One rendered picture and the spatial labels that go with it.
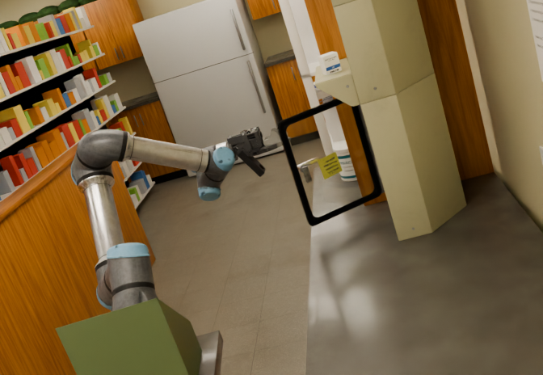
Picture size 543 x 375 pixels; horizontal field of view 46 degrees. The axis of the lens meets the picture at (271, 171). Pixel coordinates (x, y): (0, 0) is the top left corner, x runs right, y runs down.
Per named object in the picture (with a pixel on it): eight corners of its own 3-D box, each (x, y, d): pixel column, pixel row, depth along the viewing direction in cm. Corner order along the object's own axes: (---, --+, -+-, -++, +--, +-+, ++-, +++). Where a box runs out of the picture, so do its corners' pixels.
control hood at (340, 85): (355, 84, 224) (347, 56, 222) (360, 104, 194) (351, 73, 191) (323, 94, 226) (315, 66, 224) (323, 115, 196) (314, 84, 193)
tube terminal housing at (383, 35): (456, 187, 234) (404, -24, 212) (476, 221, 203) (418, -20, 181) (389, 204, 238) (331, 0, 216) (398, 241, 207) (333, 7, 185)
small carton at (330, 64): (336, 69, 205) (331, 51, 204) (342, 70, 201) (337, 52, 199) (322, 74, 205) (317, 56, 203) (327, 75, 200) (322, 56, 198)
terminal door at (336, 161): (382, 195, 235) (353, 91, 224) (309, 228, 227) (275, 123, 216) (381, 194, 236) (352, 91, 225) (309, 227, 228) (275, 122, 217)
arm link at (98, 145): (84, 112, 193) (237, 142, 211) (78, 132, 202) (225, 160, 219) (81, 144, 187) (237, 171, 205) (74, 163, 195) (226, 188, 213)
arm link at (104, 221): (108, 300, 177) (73, 136, 200) (98, 318, 189) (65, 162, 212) (150, 292, 183) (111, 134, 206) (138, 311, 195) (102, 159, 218)
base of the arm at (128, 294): (98, 329, 166) (94, 292, 170) (128, 337, 179) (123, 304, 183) (149, 310, 163) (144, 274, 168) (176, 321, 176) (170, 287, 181)
